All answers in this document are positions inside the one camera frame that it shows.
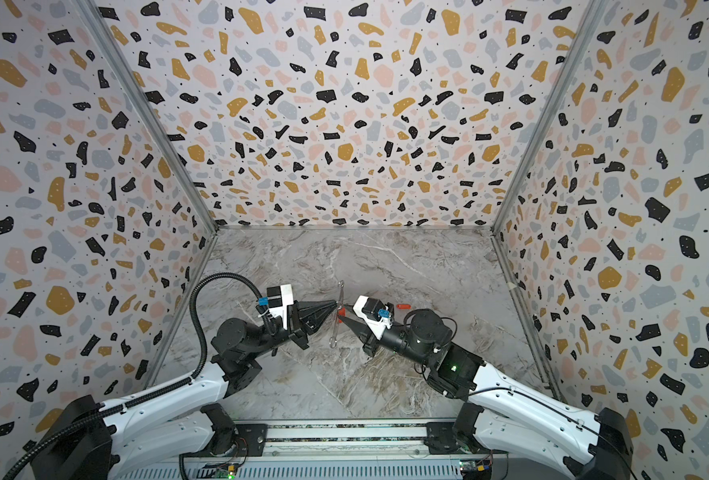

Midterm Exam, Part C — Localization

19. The metal keyring plate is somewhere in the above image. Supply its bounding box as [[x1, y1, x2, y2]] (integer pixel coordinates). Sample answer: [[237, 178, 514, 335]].
[[328, 280, 344, 349]]

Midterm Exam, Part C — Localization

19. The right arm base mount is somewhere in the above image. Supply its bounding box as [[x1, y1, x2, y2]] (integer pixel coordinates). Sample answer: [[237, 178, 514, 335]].
[[423, 402, 510, 455]]

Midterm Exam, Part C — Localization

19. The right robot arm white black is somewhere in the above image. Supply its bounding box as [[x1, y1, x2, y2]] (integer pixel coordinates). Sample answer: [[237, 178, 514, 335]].
[[338, 309, 636, 479]]

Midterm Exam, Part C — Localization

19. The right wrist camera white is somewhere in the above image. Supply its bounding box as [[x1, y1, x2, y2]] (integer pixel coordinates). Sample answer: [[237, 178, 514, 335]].
[[354, 295, 394, 340]]

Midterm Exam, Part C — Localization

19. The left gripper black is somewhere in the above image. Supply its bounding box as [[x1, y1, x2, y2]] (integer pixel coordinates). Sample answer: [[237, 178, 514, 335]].
[[246, 301, 334, 363]]

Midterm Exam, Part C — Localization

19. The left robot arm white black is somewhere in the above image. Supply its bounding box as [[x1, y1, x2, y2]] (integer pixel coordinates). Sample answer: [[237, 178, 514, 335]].
[[30, 300, 338, 479]]

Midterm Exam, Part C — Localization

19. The left black corrugated cable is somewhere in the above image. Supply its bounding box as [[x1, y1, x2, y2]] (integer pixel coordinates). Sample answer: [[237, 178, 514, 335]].
[[0, 272, 264, 480]]

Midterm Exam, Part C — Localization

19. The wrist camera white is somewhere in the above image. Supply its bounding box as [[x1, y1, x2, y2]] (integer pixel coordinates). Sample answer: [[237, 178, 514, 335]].
[[354, 295, 394, 340], [256, 284, 294, 330]]

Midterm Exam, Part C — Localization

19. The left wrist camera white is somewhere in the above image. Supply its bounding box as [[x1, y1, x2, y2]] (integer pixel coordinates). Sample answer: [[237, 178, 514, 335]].
[[256, 284, 294, 330]]

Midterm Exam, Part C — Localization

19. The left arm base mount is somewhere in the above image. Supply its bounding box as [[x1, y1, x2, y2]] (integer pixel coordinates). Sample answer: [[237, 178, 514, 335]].
[[186, 403, 268, 458]]

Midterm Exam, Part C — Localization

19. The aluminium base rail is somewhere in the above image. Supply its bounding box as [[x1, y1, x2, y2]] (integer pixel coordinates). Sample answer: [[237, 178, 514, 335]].
[[209, 416, 599, 466]]

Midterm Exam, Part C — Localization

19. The perforated cable tray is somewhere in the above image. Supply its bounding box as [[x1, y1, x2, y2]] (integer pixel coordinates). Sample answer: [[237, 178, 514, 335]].
[[113, 461, 467, 480]]

